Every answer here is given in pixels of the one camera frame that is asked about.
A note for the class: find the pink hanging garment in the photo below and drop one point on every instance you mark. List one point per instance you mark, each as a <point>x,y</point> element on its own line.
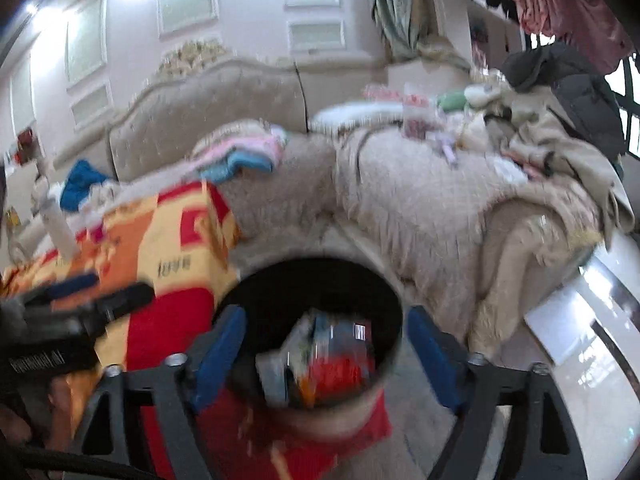
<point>560,0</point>

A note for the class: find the cream glossy bed frame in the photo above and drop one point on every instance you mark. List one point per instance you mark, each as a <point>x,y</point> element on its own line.
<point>565,330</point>

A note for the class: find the blue cloth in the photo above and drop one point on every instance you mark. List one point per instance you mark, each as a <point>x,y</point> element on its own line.
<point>82,182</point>

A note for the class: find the black trash bin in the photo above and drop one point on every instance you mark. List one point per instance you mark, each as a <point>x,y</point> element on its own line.
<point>350,285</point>

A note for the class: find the beige tufted headboard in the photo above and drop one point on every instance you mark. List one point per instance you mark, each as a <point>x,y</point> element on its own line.
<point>210,110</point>

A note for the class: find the white gold trim pillow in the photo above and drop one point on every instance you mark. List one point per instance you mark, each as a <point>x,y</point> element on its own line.
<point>350,112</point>

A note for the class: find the light blue towel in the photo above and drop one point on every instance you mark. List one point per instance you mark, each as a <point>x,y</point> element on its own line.
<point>240,167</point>

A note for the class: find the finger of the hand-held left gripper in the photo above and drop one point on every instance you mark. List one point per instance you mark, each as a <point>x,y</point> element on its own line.
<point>65,287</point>
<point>125,302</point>

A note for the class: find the beige garment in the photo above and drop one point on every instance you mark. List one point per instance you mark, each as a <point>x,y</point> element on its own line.
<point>575,160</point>

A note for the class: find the black jacket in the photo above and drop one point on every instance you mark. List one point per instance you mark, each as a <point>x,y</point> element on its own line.
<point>570,95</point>

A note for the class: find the pink floral folded quilt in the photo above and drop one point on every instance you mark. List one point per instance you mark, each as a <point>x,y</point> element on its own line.
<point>240,142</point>

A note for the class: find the green soft toy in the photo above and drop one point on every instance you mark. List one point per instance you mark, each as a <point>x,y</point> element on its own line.
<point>452,100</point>

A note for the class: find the red yellow printed blanket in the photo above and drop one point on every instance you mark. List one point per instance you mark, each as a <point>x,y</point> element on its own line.
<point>170,240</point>

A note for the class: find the person's left hand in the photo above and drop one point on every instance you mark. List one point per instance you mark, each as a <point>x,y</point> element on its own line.
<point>12,425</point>

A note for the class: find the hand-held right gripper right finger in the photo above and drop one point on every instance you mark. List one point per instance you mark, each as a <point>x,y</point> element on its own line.
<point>435,355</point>

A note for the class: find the ceiling light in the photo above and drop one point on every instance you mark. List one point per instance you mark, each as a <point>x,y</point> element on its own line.
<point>31,8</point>

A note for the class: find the green patterned curtain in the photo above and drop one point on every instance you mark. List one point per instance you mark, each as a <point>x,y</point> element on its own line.
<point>395,5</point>

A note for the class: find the red plastic bag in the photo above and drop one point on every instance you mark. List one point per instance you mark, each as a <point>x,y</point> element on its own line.
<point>335,375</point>

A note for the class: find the beige quilted bed cover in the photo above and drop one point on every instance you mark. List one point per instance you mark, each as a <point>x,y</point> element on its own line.
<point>410,200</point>

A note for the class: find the white nightstand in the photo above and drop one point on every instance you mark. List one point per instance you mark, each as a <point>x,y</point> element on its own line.
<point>425,77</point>

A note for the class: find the white thermos bottle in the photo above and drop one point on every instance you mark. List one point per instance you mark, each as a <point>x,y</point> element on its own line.
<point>57,230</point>

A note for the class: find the yellow glass jar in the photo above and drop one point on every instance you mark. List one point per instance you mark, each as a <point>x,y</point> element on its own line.
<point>11,220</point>

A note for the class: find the clear plastic packet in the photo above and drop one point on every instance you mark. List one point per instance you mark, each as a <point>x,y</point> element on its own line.
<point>415,120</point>

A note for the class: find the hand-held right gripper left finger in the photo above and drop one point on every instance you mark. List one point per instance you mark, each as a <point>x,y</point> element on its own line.
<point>220,355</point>

